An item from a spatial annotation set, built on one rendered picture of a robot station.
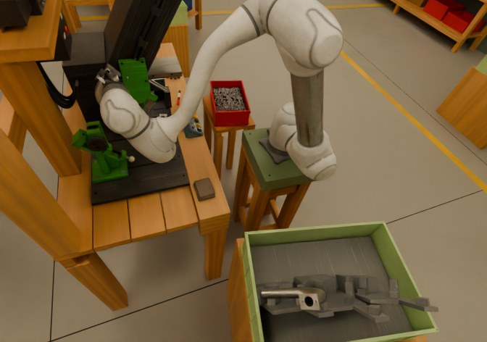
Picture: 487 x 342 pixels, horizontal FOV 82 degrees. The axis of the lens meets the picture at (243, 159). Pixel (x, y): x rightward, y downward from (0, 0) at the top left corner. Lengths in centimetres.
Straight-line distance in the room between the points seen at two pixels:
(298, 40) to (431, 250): 229
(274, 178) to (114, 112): 78
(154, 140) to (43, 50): 38
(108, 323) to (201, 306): 55
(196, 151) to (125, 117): 66
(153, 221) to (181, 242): 93
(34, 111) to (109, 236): 54
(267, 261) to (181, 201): 46
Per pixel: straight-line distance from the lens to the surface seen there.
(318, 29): 73
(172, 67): 161
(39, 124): 129
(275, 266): 123
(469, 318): 268
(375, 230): 142
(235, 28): 87
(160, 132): 93
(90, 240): 129
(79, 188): 144
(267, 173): 134
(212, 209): 124
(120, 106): 85
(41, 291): 230
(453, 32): 598
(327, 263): 130
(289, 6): 79
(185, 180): 133
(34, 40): 103
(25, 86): 119
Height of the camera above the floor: 198
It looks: 49 degrees down
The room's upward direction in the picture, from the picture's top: 9 degrees clockwise
